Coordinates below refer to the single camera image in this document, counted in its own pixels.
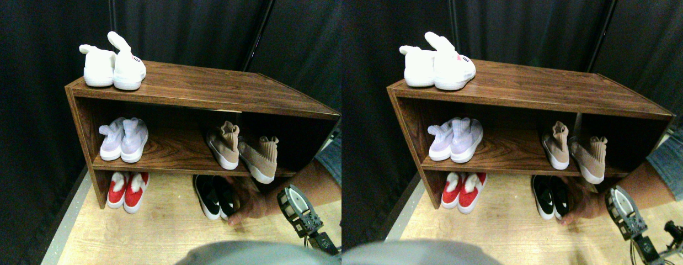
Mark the person's hand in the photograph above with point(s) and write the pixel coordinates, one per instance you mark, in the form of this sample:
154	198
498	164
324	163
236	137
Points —
587	203
253	201

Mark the white shoe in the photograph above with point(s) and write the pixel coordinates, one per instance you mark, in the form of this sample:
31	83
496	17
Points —
419	69
99	69
129	72
454	72

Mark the brown shoe rack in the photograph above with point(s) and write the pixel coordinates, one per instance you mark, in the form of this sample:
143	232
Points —
209	85
534	85

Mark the black shoe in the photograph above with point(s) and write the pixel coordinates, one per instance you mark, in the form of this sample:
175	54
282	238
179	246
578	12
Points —
227	199
561	199
543	199
207	199

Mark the red shoe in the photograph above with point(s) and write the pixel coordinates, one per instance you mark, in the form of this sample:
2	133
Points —
451	193
116	193
134	195
471	195

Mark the beige shoe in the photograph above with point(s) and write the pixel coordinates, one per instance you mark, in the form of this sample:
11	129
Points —
259	160
556	146
588	160
224	146

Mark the black curtain stand pole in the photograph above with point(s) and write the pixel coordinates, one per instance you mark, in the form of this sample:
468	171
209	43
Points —
112	16
455	22
602	33
260	33

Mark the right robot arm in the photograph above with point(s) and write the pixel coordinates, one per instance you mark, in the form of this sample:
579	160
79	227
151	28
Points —
325	243
650	251

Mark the lilac shoe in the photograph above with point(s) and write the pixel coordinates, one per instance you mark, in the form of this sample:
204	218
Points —
441	143
112	143
467	142
134	142

